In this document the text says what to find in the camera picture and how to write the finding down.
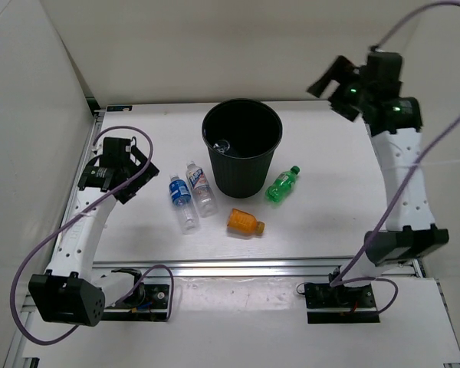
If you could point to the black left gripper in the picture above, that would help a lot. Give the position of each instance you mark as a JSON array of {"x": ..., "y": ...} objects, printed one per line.
[{"x": 128, "y": 193}]

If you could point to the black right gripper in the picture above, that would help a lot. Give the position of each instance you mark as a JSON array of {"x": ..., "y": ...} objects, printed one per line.
[{"x": 338, "y": 70}]

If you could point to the blue label water bottle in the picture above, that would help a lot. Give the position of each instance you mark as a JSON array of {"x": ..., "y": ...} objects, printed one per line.
[{"x": 183, "y": 205}]

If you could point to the clear unlabelled plastic bottle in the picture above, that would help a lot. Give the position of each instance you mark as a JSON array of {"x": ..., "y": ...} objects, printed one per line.
[{"x": 222, "y": 147}]

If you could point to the green soda bottle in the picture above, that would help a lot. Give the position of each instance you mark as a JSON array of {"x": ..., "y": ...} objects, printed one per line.
[{"x": 283, "y": 185}]

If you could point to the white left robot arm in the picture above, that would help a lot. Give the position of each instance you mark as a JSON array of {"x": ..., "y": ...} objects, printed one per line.
[{"x": 66, "y": 292}]

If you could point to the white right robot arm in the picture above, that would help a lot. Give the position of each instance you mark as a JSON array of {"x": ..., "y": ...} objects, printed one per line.
[{"x": 407, "y": 229}]

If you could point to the black plastic waste bin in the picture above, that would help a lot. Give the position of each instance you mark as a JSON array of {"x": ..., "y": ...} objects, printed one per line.
[{"x": 254, "y": 131}]

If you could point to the white orange label bottle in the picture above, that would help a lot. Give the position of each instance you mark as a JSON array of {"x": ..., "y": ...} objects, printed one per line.
[{"x": 201, "y": 190}]

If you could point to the orange juice bottle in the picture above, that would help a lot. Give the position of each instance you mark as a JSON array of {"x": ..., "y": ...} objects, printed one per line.
[{"x": 243, "y": 223}]

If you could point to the aluminium left side rail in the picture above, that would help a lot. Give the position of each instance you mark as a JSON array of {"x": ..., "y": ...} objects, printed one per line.
[{"x": 96, "y": 112}]

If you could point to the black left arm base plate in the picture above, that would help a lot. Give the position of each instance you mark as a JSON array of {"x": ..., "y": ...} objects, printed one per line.
[{"x": 154, "y": 307}]

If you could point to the aluminium front table rail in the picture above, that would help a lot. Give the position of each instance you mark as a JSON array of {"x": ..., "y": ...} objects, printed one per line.
[{"x": 272, "y": 267}]

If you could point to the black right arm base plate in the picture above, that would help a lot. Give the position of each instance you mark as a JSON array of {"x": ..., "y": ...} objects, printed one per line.
[{"x": 340, "y": 305}]

